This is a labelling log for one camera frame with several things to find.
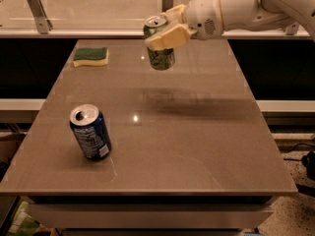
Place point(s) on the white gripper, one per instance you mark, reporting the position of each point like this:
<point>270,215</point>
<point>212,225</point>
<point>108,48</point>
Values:
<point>203,18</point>

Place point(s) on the green soda can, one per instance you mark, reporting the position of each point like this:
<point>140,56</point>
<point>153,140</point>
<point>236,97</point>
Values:
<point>162,59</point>

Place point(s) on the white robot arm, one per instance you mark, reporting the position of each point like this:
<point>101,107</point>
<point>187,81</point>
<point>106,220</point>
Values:
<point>257,15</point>

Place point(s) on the green and yellow sponge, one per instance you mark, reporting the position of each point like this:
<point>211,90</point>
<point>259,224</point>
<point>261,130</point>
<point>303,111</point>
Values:
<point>90,57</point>

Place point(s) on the blue soda can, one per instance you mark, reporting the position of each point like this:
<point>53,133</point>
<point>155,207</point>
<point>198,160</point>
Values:
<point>88,126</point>

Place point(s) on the glass barrier panel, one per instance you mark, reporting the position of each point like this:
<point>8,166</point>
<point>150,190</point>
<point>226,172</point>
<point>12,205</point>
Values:
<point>87,18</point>

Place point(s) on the white table drawer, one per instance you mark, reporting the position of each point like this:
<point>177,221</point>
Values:
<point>150,216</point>

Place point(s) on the green package under table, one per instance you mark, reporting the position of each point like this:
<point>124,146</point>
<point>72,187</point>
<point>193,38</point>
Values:
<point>23,224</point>

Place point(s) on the right metal bracket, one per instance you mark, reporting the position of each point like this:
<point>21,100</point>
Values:
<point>292,29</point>

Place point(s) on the left metal bracket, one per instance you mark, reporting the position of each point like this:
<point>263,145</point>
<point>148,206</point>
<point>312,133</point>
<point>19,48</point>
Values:
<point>42,23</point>

